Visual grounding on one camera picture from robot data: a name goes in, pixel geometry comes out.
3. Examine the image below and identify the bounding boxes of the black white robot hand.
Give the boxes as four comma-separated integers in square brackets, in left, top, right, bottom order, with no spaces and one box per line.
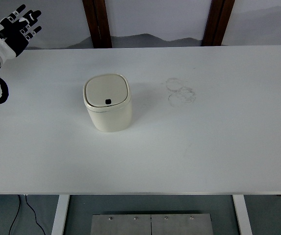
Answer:
[0,4,42,59]

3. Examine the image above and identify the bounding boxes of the right brown wooden post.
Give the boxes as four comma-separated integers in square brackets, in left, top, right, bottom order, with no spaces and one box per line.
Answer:
[201,0,235,47]

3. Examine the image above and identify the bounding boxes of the brown wooden post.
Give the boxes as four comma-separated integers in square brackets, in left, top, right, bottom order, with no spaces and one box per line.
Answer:
[82,0,112,48]
[201,0,235,47]

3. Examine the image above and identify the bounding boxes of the left white table leg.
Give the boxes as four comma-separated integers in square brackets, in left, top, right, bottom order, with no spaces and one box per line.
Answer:
[51,195,70,235]

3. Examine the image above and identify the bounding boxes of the thin black floor cable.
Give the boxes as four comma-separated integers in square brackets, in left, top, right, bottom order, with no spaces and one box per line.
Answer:
[8,194,22,235]

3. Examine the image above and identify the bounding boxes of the cream lidded trash can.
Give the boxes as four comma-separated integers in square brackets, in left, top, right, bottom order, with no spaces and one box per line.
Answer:
[83,73,132,132]

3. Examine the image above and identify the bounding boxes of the right white table leg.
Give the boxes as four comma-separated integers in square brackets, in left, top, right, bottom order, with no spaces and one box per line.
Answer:
[232,195,253,235]

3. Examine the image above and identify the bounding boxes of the white table leg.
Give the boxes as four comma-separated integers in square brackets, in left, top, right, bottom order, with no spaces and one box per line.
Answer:
[232,195,253,235]
[51,195,70,235]

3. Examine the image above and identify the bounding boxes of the left brown wooden post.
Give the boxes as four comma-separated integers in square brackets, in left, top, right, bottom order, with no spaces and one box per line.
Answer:
[82,0,112,48]

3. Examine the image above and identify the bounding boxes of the grey metal base plate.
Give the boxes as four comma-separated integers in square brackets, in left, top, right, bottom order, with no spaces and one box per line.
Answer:
[90,213,213,235]

